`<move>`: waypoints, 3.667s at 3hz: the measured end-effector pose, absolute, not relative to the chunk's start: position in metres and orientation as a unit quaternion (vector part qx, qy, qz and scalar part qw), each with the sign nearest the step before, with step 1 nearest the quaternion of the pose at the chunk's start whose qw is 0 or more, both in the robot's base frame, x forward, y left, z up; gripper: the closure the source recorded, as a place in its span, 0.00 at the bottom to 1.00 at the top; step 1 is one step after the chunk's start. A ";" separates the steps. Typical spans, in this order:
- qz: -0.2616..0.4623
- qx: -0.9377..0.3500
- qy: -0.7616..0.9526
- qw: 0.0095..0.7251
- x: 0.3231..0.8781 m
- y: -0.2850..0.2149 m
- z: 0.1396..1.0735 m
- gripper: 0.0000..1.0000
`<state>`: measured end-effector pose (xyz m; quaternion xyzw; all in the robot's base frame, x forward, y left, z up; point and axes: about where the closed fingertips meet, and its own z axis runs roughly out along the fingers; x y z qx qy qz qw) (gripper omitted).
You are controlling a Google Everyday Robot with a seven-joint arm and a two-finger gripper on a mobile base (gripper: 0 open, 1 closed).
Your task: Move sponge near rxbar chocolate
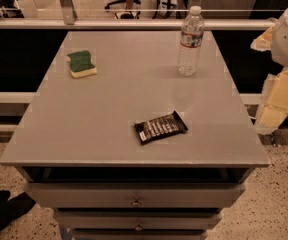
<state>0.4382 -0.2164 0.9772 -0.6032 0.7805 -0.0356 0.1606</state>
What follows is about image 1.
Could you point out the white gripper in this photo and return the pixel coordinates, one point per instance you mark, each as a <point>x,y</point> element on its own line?
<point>274,105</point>

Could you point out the green and yellow sponge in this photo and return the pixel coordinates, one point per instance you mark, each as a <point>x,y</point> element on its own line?
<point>81,64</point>

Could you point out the black rxbar chocolate wrapper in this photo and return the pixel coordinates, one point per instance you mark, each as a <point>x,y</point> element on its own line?
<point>160,128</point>

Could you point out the clear plastic water bottle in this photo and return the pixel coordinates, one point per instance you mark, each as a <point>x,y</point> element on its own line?
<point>192,31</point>

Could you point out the top drawer metal knob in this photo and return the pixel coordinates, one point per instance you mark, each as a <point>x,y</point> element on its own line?
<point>136,203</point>

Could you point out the drawer metal knob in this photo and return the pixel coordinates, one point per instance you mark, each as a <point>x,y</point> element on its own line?
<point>136,203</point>
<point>138,227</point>

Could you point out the middle drawer metal knob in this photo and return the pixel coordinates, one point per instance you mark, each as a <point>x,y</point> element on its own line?
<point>138,227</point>

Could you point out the grey drawer cabinet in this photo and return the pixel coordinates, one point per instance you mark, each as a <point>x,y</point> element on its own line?
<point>82,130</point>

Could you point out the bottom grey drawer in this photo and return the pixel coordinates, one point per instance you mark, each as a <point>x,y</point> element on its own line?
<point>139,235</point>

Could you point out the grey drawer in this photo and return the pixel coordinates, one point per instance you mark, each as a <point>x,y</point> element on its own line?
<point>160,220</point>
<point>139,235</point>
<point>159,195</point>

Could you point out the middle grey drawer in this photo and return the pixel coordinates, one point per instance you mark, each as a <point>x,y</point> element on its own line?
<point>160,220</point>

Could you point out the top grey drawer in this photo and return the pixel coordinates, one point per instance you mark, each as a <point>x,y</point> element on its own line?
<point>159,195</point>

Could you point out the metal railing frame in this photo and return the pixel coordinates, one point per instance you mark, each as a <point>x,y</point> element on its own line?
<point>70,21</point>

